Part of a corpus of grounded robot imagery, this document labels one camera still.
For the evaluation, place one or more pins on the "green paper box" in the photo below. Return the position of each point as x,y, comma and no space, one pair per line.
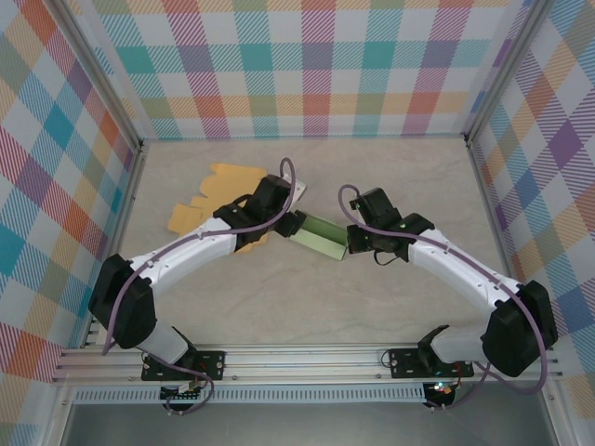
321,234

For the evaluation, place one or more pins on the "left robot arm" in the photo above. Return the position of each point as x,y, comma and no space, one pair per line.
186,246

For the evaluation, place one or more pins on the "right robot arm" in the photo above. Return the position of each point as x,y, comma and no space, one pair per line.
446,265

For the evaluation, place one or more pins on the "small black controller board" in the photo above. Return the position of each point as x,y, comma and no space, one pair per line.
183,397
441,395

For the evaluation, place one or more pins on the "grey metal panel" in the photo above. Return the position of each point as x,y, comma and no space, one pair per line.
302,425

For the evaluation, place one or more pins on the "aluminium side rail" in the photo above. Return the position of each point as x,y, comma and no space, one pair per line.
123,232
488,204

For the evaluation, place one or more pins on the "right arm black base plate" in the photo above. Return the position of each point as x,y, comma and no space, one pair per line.
404,364

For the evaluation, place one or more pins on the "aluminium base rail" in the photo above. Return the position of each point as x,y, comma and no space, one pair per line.
302,362

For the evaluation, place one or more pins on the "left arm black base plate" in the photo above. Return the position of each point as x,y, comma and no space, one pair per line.
211,364

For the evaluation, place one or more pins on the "aluminium frame post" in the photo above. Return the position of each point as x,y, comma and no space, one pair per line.
104,79
506,74

